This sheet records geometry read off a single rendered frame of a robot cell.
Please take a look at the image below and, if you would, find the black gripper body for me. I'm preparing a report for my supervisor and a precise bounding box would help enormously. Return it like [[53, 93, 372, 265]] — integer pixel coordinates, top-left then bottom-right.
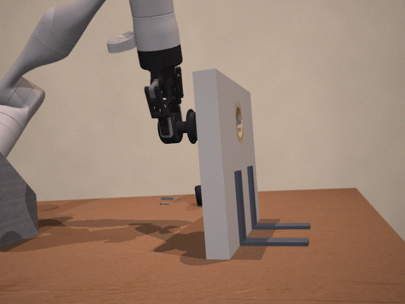
[[137, 45, 183, 98]]

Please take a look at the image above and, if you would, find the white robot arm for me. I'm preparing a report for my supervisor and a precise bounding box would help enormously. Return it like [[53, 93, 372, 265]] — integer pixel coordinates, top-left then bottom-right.
[[0, 0, 180, 158]]

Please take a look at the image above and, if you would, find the grey door panel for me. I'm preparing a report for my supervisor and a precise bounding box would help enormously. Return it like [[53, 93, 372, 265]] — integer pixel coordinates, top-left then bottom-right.
[[192, 68, 259, 260]]

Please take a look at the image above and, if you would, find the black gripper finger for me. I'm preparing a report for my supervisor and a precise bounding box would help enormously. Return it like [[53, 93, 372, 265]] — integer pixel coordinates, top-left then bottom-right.
[[144, 78, 173, 137], [170, 66, 184, 119]]

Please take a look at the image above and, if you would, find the black door knob with grey square spindle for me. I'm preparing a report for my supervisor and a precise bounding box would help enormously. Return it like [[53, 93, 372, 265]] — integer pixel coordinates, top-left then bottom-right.
[[158, 109, 197, 144]]

